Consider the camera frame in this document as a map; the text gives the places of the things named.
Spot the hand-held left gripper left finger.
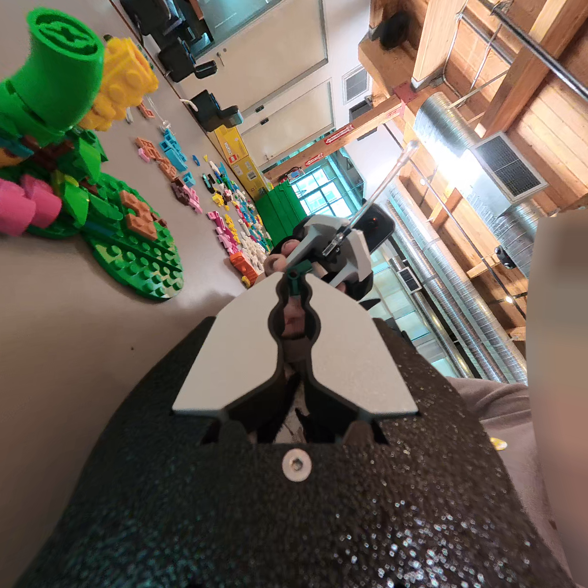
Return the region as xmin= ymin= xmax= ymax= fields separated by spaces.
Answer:
xmin=171 ymin=271 xmax=300 ymax=443

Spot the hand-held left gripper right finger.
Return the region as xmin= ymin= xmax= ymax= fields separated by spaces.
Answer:
xmin=302 ymin=275 xmax=420 ymax=443

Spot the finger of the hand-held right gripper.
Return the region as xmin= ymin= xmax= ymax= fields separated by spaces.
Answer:
xmin=330 ymin=231 xmax=371 ymax=288
xmin=284 ymin=215 xmax=351 ymax=273

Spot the clear plastic rod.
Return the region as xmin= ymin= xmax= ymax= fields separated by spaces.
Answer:
xmin=322 ymin=140 xmax=421 ymax=258

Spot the dark green brick piece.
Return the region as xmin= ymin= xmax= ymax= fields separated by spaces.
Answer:
xmin=287 ymin=258 xmax=314 ymax=298

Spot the grey desk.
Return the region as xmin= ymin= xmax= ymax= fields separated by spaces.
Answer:
xmin=0 ymin=0 xmax=276 ymax=588

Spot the person's right hand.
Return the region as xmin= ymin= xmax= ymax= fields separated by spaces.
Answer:
xmin=263 ymin=241 xmax=308 ymax=339

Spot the window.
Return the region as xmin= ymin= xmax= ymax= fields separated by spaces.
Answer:
xmin=291 ymin=155 xmax=364 ymax=217

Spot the green plastic bin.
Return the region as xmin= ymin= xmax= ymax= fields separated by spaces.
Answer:
xmin=254 ymin=180 xmax=305 ymax=247

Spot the pink and orange brick assembly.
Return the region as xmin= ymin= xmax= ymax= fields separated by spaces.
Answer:
xmin=216 ymin=230 xmax=261 ymax=288

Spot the pile of loose coloured bricks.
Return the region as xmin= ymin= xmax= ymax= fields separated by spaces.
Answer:
xmin=134 ymin=103 xmax=275 ymax=289

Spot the white door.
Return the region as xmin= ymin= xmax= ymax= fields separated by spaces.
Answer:
xmin=178 ymin=0 xmax=330 ymax=112
xmin=238 ymin=79 xmax=334 ymax=167

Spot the yellow brick set box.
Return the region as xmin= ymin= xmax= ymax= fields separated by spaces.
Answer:
xmin=213 ymin=125 xmax=270 ymax=199

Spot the metal ceiling vent grille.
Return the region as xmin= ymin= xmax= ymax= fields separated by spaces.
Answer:
xmin=470 ymin=130 xmax=550 ymax=206

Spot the black office chair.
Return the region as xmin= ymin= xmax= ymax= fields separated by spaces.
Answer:
xmin=157 ymin=36 xmax=217 ymax=84
xmin=119 ymin=0 xmax=185 ymax=38
xmin=190 ymin=89 xmax=244 ymax=135

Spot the black ceiling device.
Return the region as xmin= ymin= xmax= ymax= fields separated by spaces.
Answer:
xmin=371 ymin=10 xmax=410 ymax=50

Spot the yellow brick flower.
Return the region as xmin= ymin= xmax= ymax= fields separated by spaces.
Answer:
xmin=77 ymin=36 xmax=160 ymax=133

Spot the green brick plant model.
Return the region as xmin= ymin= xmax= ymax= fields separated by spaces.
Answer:
xmin=0 ymin=7 xmax=185 ymax=302

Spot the wooden post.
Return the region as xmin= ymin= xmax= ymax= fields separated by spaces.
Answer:
xmin=263 ymin=92 xmax=416 ymax=185

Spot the silver ventilation duct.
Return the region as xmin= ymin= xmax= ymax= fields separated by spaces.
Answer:
xmin=388 ymin=91 xmax=539 ymax=387

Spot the black wall speaker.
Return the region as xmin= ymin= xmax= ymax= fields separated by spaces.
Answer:
xmin=348 ymin=98 xmax=380 ymax=139

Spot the wall air vent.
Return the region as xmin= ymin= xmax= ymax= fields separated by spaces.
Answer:
xmin=341 ymin=66 xmax=371 ymax=105

